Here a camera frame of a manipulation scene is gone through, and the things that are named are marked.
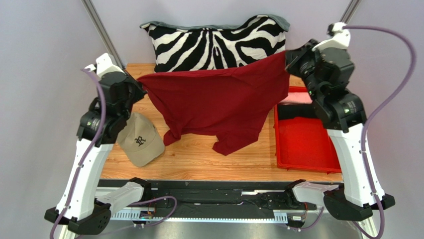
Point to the rolled pink t shirt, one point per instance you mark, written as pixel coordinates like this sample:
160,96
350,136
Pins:
295,98

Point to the red plastic tray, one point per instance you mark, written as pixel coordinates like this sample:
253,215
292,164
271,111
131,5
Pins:
303,144

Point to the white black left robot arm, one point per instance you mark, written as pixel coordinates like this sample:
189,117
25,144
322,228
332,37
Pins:
80,212

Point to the aluminium frame rail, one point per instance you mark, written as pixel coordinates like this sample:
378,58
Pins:
332,199

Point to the dark red t shirt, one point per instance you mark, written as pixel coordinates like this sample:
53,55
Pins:
231,104

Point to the aluminium corner post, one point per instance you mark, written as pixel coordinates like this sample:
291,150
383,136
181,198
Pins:
350,10
96,20

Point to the rolled black t shirt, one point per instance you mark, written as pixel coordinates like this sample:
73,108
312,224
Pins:
287,112

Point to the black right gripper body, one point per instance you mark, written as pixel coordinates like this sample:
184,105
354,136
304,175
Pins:
293,59

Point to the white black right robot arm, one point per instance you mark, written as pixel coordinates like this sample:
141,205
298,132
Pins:
343,116

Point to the zebra print pillow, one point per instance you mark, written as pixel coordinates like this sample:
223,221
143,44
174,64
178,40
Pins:
179,48

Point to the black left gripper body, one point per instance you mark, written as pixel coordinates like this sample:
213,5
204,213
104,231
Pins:
136,93

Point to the left aluminium corner post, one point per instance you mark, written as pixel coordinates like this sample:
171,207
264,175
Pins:
96,20

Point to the right aluminium corner post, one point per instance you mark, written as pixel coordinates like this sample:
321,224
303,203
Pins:
350,10

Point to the beige baseball cap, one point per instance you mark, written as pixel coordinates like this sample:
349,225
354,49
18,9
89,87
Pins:
140,140

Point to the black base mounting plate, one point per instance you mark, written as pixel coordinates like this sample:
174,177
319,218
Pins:
223,199

